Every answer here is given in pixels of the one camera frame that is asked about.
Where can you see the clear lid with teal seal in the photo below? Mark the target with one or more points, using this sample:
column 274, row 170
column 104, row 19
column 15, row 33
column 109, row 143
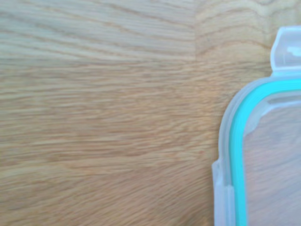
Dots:
column 237, row 131

